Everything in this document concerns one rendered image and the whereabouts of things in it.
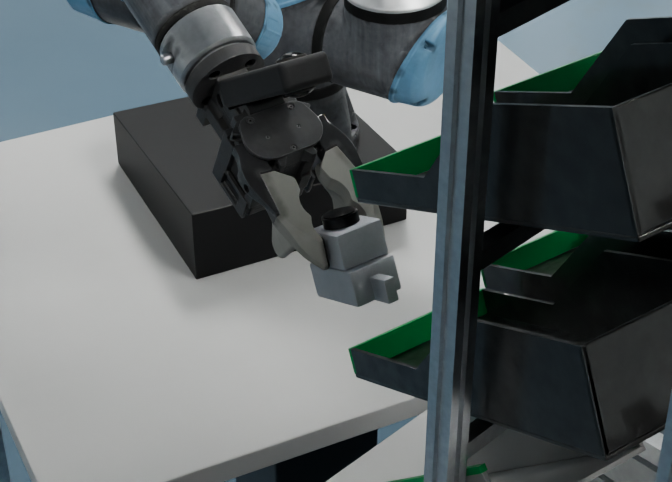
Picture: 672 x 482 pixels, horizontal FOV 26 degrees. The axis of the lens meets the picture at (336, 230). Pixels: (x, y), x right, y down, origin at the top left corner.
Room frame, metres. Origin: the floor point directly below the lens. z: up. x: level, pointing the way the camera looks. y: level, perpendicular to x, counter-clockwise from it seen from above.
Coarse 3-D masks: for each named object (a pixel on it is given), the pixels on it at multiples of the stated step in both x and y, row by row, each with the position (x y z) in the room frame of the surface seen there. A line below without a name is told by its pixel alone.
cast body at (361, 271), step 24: (336, 216) 0.94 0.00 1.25; (360, 216) 0.96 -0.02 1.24; (336, 240) 0.92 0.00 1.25; (360, 240) 0.93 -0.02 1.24; (384, 240) 0.94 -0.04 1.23; (312, 264) 0.95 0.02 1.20; (336, 264) 0.92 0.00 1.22; (360, 264) 0.92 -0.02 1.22; (384, 264) 0.92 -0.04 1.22; (336, 288) 0.92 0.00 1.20; (360, 288) 0.90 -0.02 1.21; (384, 288) 0.89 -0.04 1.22
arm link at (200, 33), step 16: (192, 16) 1.11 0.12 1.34; (208, 16) 1.11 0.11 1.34; (224, 16) 1.11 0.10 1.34; (176, 32) 1.10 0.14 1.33; (192, 32) 1.10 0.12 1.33; (208, 32) 1.09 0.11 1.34; (224, 32) 1.10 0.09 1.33; (240, 32) 1.10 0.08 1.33; (160, 48) 1.11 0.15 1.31; (176, 48) 1.09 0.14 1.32; (192, 48) 1.09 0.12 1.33; (208, 48) 1.08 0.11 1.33; (176, 64) 1.09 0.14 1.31; (192, 64) 1.08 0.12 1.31; (176, 80) 1.09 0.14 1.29
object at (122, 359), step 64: (512, 64) 1.89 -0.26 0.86; (64, 128) 1.71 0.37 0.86; (384, 128) 1.71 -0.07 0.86; (0, 192) 1.56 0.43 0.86; (64, 192) 1.56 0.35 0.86; (128, 192) 1.56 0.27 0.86; (0, 256) 1.42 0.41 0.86; (64, 256) 1.42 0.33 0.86; (128, 256) 1.42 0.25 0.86; (0, 320) 1.29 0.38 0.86; (64, 320) 1.29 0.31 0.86; (128, 320) 1.29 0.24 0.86; (192, 320) 1.29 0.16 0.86; (256, 320) 1.29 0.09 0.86; (320, 320) 1.29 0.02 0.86; (384, 320) 1.29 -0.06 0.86; (0, 384) 1.19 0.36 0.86; (64, 384) 1.19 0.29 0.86; (128, 384) 1.19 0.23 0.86; (192, 384) 1.19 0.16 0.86; (256, 384) 1.19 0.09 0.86; (320, 384) 1.19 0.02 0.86; (64, 448) 1.09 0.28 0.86; (128, 448) 1.09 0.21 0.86; (192, 448) 1.09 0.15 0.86; (256, 448) 1.09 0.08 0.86; (320, 448) 1.12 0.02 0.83
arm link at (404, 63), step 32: (352, 0) 1.45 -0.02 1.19; (384, 0) 1.43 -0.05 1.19; (416, 0) 1.43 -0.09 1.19; (352, 32) 1.45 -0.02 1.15; (384, 32) 1.42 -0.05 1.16; (416, 32) 1.43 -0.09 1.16; (352, 64) 1.44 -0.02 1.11; (384, 64) 1.42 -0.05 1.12; (416, 64) 1.40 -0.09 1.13; (384, 96) 1.44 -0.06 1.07; (416, 96) 1.41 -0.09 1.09
